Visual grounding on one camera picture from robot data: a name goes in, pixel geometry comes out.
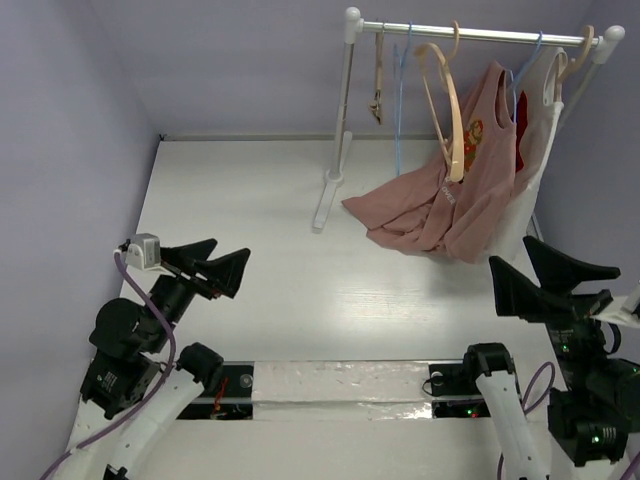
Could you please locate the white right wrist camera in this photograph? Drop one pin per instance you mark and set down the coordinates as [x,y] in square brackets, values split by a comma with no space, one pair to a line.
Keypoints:
[619,310]

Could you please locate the beige hanger under white shirt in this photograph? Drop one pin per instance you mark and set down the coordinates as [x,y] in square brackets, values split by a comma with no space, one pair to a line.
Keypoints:
[570,60]

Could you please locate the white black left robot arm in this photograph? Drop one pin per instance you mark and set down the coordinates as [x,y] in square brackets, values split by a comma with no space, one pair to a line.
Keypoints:
[139,381]

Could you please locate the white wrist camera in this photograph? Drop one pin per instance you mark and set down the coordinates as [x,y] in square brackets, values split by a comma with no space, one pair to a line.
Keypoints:
[619,310]
[142,251]

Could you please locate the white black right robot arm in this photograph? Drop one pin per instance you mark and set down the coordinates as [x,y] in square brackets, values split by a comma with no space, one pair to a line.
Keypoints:
[598,409]

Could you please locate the white t shirt red print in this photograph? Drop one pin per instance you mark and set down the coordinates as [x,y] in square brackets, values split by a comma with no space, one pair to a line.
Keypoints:
[539,106]

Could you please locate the pink t shirt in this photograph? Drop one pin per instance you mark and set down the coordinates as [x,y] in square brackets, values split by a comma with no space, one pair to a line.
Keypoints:
[425,211]

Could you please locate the white clothes rack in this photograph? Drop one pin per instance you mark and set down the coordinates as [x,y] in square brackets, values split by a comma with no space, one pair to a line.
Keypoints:
[596,48]

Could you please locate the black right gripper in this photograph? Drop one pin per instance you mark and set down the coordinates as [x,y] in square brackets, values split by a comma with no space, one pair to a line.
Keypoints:
[558,308]

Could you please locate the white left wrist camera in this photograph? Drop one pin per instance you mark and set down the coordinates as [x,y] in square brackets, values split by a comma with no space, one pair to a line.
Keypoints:
[142,251]

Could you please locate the beige clip hanger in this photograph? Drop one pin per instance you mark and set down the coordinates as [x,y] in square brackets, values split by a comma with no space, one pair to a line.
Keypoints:
[375,106]

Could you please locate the blue wire hanger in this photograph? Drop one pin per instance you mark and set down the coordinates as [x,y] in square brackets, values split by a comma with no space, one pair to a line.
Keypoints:
[514,78]
[399,67]

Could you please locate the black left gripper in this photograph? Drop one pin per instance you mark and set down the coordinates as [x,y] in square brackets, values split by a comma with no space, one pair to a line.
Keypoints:
[225,271]

